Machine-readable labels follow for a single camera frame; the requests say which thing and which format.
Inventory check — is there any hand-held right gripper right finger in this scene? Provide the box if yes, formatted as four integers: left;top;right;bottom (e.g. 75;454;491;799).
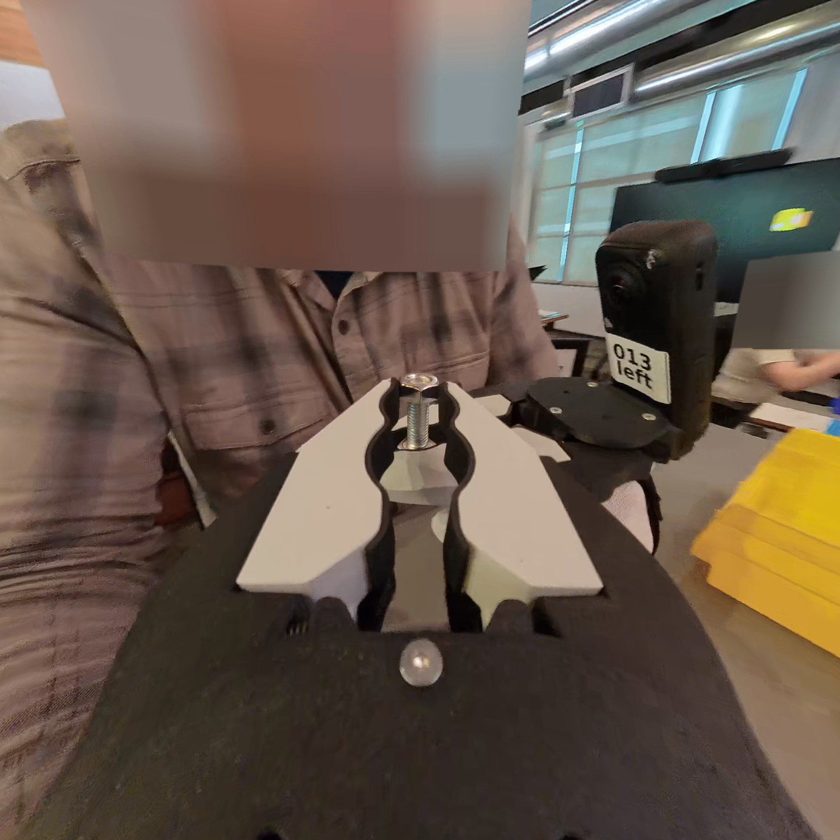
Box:
440;381;606;628

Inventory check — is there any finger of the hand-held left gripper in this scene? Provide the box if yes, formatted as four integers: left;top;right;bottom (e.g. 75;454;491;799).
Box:
515;423;574;466
468;389;515;421

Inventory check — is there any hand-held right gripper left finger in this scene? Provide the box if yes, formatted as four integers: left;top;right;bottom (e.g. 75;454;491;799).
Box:
237;378;401;628

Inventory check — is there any silver hex bolt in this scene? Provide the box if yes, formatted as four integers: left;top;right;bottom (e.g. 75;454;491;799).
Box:
399;372;442;441

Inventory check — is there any yellow plastic bin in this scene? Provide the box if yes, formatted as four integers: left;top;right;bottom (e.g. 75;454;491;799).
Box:
692;427;840;660

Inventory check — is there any person's left hand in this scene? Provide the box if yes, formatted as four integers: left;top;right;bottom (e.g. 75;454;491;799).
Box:
607;476;661;556

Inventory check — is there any black framed sign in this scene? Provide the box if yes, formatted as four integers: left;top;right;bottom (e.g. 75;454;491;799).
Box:
549;334;594;384

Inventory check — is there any dark wall screen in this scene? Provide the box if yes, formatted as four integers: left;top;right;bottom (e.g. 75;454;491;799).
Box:
611;158;840;305

